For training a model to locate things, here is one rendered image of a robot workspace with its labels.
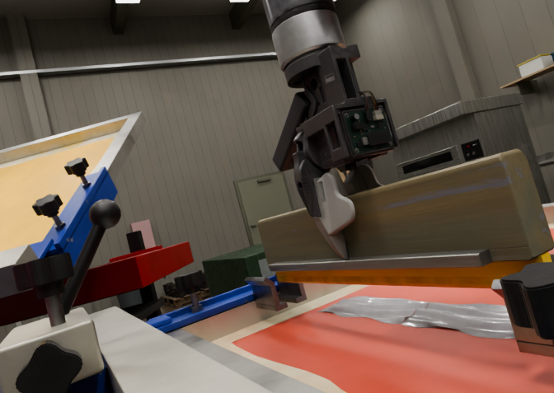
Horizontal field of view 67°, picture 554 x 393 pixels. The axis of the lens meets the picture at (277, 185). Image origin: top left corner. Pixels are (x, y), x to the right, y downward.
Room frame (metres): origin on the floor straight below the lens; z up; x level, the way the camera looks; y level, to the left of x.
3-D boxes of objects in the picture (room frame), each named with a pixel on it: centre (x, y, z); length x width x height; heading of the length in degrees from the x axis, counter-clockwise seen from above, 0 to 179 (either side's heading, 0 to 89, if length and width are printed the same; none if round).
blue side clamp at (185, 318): (0.70, 0.10, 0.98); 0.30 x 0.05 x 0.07; 119
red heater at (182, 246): (1.48, 0.66, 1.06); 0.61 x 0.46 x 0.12; 179
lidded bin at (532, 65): (6.72, -4.57, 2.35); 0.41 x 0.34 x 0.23; 26
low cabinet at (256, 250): (5.96, 0.11, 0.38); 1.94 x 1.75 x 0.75; 118
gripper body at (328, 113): (0.45, -0.08, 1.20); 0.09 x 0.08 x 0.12; 29
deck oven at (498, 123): (5.15, -2.19, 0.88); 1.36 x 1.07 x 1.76; 28
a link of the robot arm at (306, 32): (0.45, -0.08, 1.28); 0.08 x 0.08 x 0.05
